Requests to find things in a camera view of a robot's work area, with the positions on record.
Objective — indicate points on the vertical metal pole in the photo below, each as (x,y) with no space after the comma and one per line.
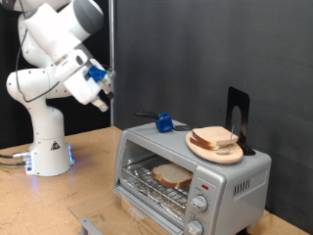
(112,32)

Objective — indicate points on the black metal bookend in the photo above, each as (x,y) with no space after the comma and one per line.
(244,117)

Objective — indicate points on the round wooden board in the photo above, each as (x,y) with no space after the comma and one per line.
(225,157)

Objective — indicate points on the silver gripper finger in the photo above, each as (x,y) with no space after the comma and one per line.
(101,105)
(110,95)

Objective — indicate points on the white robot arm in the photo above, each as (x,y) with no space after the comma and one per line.
(49,153)

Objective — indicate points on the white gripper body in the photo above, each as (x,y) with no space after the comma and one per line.
(81,89)

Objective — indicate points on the silver toaster oven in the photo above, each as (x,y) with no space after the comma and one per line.
(241,202)

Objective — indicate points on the black spatula with blue block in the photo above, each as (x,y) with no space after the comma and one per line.
(164,123)

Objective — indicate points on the white bread slice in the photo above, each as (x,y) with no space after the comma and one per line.
(171,174)
(212,133)
(203,145)

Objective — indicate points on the silver oven knob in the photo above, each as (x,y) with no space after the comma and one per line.
(195,227)
(199,203)

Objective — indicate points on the aluminium foil sheet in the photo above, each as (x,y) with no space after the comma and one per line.
(169,204)

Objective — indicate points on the wrist camera on blue mount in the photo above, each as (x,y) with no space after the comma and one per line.
(96,73)

